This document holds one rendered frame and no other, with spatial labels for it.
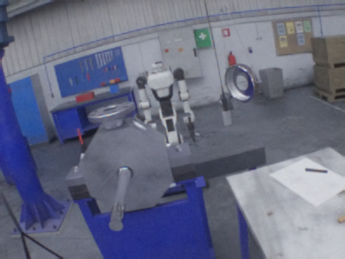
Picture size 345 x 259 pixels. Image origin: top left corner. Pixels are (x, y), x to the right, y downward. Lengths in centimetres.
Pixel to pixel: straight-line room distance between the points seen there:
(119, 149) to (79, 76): 553
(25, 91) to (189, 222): 589
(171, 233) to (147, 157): 54
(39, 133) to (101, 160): 569
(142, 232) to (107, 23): 563
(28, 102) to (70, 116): 129
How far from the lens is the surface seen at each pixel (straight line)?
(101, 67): 672
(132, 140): 141
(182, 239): 178
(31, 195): 343
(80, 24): 696
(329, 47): 591
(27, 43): 748
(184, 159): 146
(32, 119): 707
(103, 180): 152
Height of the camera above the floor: 169
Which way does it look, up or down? 18 degrees down
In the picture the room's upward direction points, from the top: 12 degrees counter-clockwise
